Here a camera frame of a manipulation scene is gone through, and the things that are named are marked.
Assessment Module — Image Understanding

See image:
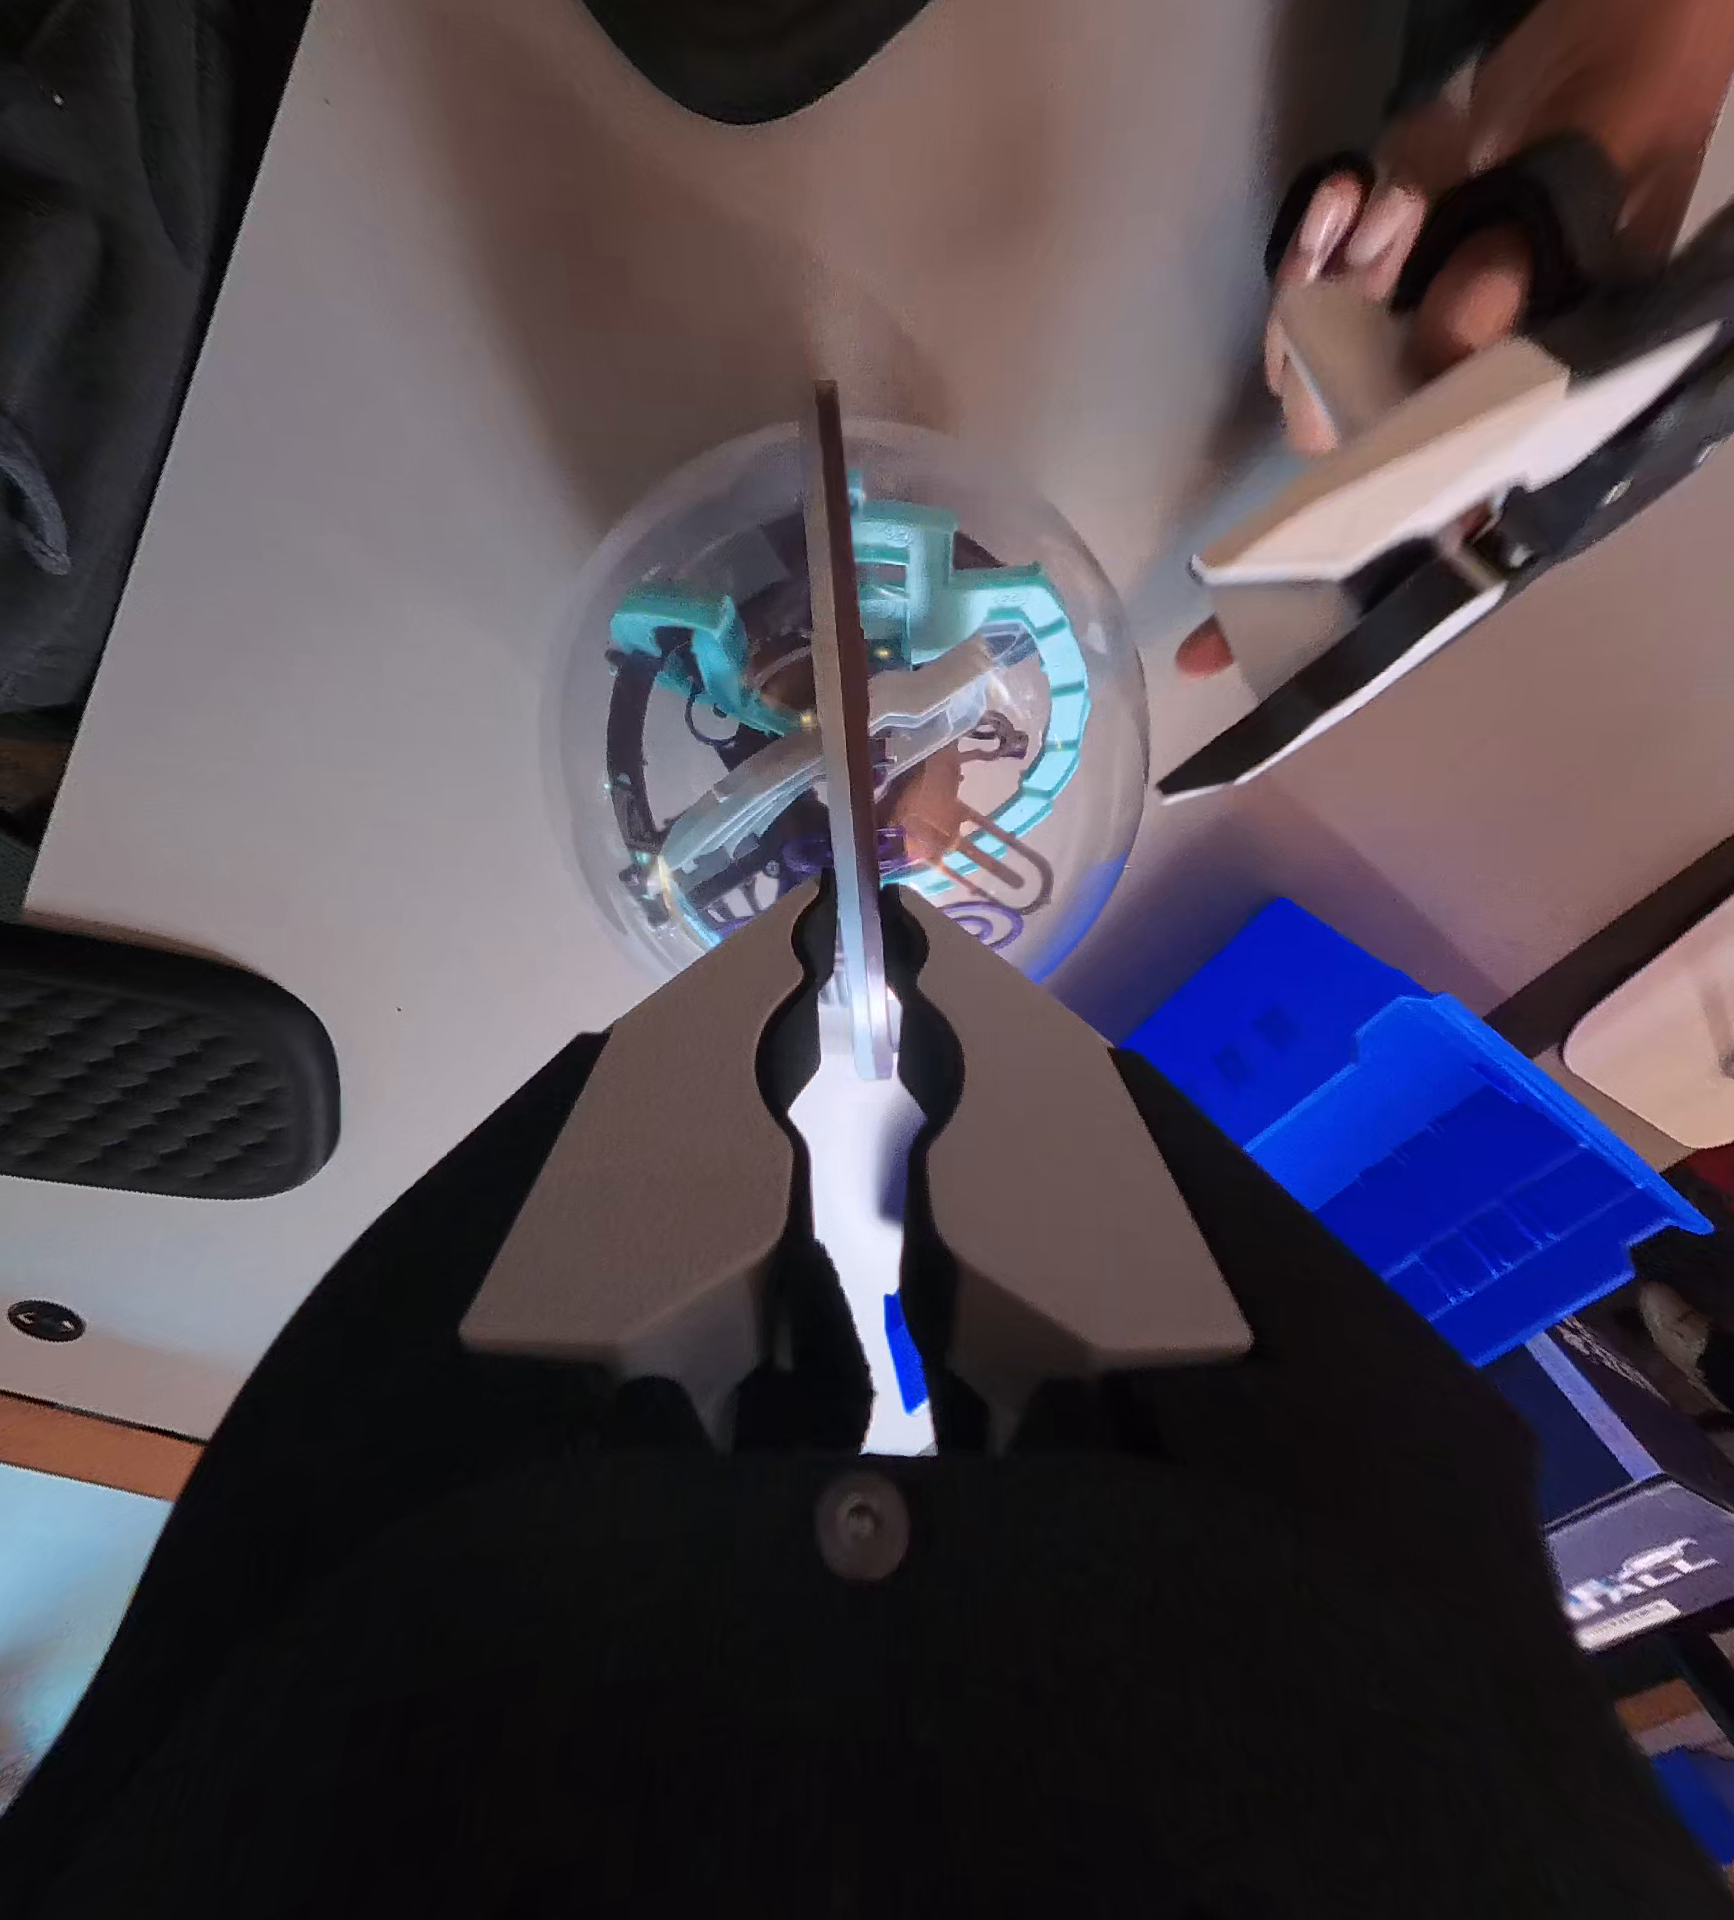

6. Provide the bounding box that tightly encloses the blue plastic bin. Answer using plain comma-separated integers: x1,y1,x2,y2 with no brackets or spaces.
1122,896,1716,1368

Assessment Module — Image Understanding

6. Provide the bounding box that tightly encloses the dark printed cardboard box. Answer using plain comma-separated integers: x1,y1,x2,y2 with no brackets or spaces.
1497,1292,1734,1657

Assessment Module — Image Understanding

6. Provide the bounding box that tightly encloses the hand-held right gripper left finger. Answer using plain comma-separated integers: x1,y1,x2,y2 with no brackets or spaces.
459,874,837,1454

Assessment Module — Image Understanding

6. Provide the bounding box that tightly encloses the person's left hand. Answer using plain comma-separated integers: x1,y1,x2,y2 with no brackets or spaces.
1265,0,1734,460

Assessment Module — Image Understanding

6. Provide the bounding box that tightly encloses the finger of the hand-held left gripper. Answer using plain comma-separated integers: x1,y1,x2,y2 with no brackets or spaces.
1157,547,1513,802
1191,337,1579,595

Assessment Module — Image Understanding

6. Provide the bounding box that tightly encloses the clear plastic maze ball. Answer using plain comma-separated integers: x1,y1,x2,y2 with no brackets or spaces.
547,378,1158,1087

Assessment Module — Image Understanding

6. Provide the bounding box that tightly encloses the black mesh chair armrest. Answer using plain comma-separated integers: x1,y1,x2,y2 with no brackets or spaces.
0,907,345,1202

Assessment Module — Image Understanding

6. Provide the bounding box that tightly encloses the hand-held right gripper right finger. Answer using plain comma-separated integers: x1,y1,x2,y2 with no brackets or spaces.
883,885,1255,1451

